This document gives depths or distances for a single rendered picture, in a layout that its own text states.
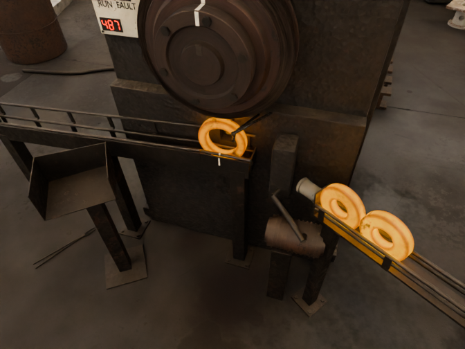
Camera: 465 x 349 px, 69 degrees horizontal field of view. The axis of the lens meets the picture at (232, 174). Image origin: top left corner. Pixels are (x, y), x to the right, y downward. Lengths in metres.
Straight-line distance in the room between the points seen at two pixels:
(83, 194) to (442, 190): 1.99
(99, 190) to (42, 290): 0.76
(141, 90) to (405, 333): 1.51
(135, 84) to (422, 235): 1.64
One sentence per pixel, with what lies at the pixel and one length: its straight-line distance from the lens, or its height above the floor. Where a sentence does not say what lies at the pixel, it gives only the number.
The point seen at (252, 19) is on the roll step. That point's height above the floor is 1.23.
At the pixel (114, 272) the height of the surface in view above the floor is 0.01.
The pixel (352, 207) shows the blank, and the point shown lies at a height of 0.76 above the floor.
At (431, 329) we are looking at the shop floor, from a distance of 1.85.
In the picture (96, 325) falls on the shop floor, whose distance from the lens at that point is 1.79.
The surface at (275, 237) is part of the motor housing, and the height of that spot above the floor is 0.50.
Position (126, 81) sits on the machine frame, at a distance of 1.44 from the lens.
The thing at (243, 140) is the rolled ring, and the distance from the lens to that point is 1.21.
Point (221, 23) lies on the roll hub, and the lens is 0.89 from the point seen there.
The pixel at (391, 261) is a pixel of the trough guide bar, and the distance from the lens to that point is 1.08.
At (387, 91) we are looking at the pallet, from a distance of 2.88.
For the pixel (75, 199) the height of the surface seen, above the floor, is 0.60.
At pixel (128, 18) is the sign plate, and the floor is 1.12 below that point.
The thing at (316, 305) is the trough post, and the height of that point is 0.01.
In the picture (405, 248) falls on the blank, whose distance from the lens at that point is 1.05.
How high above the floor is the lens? 1.56
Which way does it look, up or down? 46 degrees down
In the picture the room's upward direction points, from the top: 2 degrees counter-clockwise
